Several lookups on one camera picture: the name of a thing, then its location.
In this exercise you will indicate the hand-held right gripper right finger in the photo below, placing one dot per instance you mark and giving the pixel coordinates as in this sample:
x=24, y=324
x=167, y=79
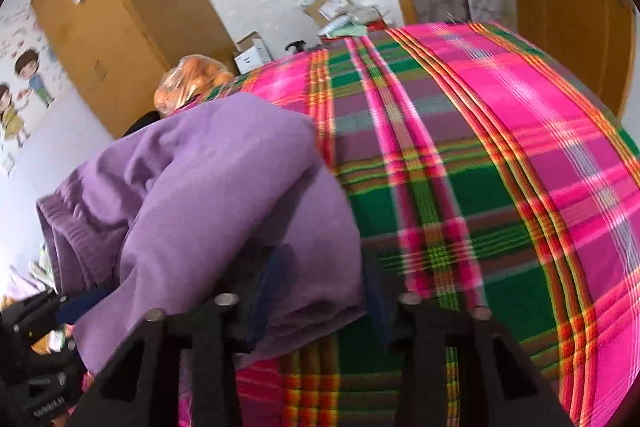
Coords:
x=377, y=302

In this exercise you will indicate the purple fleece pants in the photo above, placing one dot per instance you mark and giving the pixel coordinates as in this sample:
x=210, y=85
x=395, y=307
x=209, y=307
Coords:
x=200, y=187

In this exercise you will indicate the small white box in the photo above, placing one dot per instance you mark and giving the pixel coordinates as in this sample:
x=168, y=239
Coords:
x=252, y=54

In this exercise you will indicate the wooden door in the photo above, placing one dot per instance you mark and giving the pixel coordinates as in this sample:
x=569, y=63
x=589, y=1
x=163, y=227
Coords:
x=560, y=7

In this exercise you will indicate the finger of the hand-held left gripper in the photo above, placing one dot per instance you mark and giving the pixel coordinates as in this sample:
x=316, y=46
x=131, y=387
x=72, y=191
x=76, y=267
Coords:
x=80, y=307

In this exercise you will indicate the bag of oranges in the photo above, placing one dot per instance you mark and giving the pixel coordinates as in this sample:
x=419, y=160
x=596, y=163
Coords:
x=190, y=77

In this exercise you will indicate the brown cardboard box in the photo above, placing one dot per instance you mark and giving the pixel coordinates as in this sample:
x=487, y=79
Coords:
x=330, y=7

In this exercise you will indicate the cartoon couple wall sticker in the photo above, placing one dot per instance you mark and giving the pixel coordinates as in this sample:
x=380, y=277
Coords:
x=27, y=72

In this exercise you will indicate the red box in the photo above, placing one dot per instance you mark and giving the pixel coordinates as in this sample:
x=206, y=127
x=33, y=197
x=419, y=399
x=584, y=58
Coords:
x=379, y=25

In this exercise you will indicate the pink green plaid bedsheet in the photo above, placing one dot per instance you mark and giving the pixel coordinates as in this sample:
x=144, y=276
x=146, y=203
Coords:
x=500, y=157

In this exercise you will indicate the wooden wardrobe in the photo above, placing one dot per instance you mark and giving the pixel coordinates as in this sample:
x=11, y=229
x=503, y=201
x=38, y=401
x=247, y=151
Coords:
x=125, y=22

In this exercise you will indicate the black cloth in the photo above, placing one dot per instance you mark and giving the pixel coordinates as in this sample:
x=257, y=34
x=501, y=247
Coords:
x=137, y=124

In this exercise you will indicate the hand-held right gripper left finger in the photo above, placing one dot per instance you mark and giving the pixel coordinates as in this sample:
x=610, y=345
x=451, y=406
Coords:
x=262, y=287

